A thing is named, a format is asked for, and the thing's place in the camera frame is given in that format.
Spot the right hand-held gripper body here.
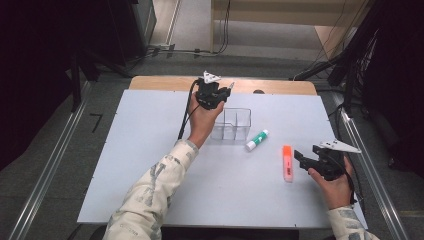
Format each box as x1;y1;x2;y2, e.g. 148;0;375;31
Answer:
312;139;362;182

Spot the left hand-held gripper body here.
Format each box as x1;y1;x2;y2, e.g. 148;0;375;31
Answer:
194;70;231;111

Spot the orange highlighter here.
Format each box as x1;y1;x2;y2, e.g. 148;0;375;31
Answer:
282;145;294;183

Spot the clear plastic organizer box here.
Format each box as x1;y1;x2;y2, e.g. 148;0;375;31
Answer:
210;107;252;145

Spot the green and white glue stick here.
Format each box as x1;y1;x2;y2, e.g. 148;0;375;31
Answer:
244;129;270;152

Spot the person's right hand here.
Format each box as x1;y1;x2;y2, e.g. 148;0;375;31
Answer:
307;158;356;210

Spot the person's left hand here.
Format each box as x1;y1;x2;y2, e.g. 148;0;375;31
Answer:
188;96;225;148

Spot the light wooden table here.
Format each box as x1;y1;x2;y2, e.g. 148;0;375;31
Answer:
128;75;318;96

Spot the beige wooden shelf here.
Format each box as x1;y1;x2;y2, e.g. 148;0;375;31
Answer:
209;0;371;56

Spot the black equipment stand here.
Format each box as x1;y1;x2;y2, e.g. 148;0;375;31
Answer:
289;29;381;114

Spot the black cabinet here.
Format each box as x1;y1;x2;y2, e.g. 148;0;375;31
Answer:
106;0;158;66

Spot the black curtain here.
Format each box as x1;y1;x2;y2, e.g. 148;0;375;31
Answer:
363;0;424;179
0;0;81;171

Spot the black tripod stand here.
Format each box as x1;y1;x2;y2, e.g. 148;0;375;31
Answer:
68;46;131;113

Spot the left hand-held gripper cable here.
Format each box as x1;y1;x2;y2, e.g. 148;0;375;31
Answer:
177;79;201;140

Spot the hand-held gripper cable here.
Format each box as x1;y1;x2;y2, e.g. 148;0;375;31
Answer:
177;79;201;140
333;156;358;205

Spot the right hand-held gripper cable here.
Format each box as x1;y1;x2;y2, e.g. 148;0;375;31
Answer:
333;156;358;205

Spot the black floor cable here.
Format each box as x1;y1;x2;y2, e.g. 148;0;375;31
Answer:
146;45;216;58

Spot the metal floor rail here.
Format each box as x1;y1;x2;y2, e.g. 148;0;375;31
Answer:
8;81;93;240
333;93;409;240

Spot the black hanging cable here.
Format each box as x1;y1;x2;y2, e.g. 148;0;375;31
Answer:
218;0;232;55

